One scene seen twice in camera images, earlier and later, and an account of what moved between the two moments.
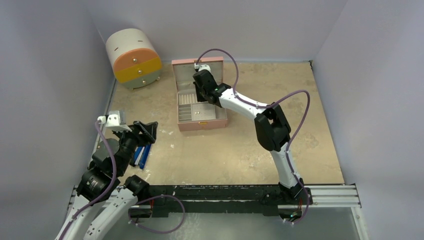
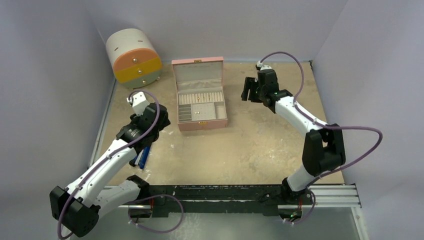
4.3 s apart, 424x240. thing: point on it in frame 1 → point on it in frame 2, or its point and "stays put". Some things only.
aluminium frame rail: x=319 y=197 stays put
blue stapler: x=140 y=155 stays put
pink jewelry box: x=192 y=115 stays put
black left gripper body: x=129 y=140 → x=165 y=123
